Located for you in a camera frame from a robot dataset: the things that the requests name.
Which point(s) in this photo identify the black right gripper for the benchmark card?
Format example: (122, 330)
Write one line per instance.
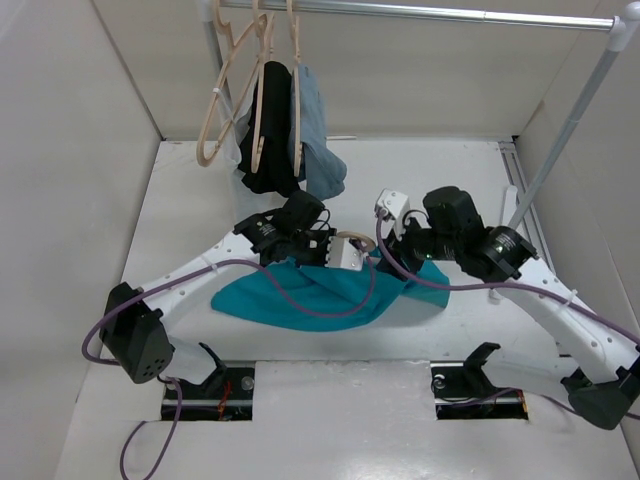
(399, 248)

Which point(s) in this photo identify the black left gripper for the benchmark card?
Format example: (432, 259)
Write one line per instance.
(321, 260)

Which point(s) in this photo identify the beige wooden hanger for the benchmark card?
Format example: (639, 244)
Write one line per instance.
(211, 10)
(364, 242)

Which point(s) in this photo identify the teal t shirt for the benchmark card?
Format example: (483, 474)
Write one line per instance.
(317, 299)

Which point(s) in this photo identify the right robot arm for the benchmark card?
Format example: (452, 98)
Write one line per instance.
(599, 374)

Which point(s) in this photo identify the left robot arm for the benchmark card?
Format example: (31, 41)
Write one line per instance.
(137, 331)

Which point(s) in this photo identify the black hanging shirt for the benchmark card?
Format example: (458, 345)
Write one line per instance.
(275, 173)

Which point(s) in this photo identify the light blue hanging shirt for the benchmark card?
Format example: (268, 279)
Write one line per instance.
(323, 172)

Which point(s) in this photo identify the beige hanger with blue shirt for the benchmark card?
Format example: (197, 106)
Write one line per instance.
(294, 34)

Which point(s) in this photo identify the beige hanger with black shirt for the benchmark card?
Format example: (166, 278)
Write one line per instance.
(264, 24)

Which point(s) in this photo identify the empty beige wooden hanger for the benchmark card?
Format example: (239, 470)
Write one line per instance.
(211, 10)

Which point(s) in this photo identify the white sheer hanging garment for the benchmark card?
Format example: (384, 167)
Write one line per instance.
(243, 201)

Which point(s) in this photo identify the metal clothes rack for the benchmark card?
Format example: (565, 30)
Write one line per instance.
(389, 74)

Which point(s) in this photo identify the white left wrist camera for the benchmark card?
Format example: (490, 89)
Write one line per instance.
(345, 253)

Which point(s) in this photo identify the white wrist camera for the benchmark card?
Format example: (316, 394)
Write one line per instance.
(392, 205)
(345, 253)

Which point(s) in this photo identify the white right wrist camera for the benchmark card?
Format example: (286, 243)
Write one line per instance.
(392, 205)

